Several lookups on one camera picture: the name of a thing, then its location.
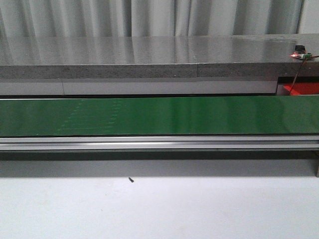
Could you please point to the small green circuit board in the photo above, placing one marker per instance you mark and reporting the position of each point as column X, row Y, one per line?
column 301, row 55

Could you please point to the red plastic tray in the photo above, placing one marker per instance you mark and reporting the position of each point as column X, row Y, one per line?
column 302, row 89

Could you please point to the grey curtain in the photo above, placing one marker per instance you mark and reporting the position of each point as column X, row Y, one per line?
column 95, row 18

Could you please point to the green conveyor belt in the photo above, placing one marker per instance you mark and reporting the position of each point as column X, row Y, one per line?
column 160, row 116

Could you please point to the grey stone counter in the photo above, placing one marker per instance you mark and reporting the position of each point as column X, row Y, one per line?
column 156, row 57

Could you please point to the aluminium conveyor frame rail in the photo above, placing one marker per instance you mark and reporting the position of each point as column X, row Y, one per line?
column 160, row 156

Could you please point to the small black sensor cube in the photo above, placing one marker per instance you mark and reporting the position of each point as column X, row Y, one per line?
column 300, row 49

